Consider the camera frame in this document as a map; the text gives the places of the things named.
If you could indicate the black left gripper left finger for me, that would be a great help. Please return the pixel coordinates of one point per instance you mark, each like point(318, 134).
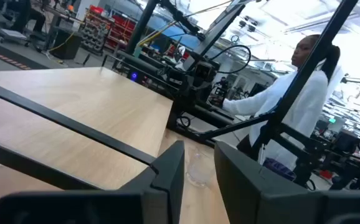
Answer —
point(164, 174)

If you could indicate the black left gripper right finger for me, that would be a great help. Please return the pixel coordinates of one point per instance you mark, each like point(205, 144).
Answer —
point(248, 193)

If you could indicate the clear glass cup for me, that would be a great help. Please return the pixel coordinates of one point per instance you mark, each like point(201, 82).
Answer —
point(199, 169)

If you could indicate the person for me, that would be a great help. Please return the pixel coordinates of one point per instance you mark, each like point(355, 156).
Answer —
point(27, 15)
point(304, 105)

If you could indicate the red storage rack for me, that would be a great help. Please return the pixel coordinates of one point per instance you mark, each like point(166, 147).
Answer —
point(105, 28)

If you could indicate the black bin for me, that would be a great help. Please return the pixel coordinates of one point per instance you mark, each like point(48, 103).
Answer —
point(65, 43)

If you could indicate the black aluminium table frame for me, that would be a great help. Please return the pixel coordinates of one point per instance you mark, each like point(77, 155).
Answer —
point(304, 71)

